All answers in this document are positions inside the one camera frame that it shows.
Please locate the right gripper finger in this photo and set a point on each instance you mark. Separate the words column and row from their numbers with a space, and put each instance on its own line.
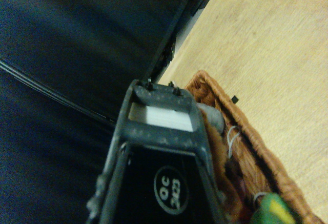
column 159, row 134

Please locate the green and yellow plush toy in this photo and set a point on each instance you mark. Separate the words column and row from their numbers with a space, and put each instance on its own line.
column 274, row 208

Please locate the brown wicker basket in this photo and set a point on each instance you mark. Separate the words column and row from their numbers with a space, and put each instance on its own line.
column 266, row 167

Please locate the grey mouse plush toy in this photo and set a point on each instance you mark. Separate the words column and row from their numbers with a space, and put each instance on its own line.
column 212, row 117

